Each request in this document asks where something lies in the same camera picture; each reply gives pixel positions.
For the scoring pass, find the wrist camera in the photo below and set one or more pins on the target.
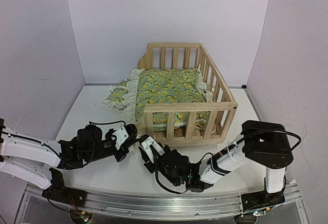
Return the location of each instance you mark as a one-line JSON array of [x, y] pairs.
[[149, 145], [119, 136]]

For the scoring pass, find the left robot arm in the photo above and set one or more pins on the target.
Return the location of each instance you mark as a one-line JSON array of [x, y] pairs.
[[35, 160]]

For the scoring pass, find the small lemon print pillow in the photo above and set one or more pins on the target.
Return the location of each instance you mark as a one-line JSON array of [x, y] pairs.
[[115, 98]]

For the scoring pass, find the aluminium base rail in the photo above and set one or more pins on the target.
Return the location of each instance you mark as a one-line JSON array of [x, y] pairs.
[[34, 208]]

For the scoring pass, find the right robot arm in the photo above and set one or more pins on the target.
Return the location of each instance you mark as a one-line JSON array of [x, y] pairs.
[[267, 144]]

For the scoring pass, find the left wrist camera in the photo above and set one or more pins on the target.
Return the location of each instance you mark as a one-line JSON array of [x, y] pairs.
[[119, 136]]

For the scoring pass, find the wooden pet bed frame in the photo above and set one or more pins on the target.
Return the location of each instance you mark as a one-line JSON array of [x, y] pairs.
[[188, 124]]

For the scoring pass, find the lemon print bed cushion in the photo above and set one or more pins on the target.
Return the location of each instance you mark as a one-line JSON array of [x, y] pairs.
[[163, 86]]

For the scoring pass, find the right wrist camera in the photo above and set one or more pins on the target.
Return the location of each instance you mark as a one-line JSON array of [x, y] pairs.
[[149, 145]]

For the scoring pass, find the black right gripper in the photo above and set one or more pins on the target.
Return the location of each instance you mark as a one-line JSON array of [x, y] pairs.
[[148, 165]]

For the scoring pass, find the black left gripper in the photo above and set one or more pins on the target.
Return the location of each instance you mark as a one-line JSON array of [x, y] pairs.
[[124, 150]]

